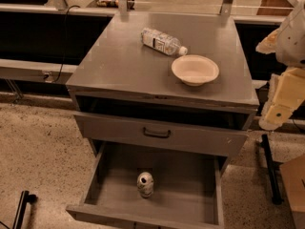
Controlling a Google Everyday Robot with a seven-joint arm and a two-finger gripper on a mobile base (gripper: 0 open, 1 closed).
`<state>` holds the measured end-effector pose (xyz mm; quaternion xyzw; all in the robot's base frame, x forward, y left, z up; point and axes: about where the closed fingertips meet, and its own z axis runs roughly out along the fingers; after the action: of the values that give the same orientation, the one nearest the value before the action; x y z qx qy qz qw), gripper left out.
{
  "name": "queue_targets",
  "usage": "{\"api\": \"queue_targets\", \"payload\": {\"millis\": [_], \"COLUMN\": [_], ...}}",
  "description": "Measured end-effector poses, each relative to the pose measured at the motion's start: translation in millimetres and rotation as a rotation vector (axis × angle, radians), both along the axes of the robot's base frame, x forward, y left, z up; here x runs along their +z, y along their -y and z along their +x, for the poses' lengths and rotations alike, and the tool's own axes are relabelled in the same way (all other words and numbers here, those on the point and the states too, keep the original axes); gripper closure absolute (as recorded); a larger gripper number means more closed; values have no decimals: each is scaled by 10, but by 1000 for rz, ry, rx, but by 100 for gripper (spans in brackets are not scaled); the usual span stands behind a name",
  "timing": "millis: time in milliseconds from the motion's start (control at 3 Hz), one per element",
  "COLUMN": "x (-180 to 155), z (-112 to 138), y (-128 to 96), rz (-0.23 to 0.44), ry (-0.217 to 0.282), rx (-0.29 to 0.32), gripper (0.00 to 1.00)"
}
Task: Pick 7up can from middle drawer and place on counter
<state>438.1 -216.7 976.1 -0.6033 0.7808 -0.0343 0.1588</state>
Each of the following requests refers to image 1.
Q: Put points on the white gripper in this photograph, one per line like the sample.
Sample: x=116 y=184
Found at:
x=292 y=45

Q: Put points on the silver 7up can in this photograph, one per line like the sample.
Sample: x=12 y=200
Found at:
x=145 y=184

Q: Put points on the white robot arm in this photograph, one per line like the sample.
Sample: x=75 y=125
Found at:
x=290 y=49

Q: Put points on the grey top drawer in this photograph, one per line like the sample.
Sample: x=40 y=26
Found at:
x=184 y=137

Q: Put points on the open grey middle drawer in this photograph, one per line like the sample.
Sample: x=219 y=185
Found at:
x=186 y=191

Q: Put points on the grey drawer cabinet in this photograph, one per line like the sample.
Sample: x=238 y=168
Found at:
x=120 y=76

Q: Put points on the white paper bowl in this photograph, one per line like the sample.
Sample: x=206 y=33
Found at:
x=195 y=70

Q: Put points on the brown cardboard box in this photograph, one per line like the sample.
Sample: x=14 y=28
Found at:
x=293 y=176

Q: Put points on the clear plastic water bottle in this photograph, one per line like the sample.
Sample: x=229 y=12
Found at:
x=162 y=42

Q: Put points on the black stand leg right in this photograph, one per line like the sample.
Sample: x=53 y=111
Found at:
x=276 y=196

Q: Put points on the black stand leg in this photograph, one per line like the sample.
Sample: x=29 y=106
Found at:
x=276 y=196
x=25 y=199

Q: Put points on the black stand leg left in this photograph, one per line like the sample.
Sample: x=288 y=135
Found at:
x=25 y=199

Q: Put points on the black drawer handle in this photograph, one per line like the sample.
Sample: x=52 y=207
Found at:
x=152 y=133

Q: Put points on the grey metal rail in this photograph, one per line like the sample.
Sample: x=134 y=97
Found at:
x=35 y=71

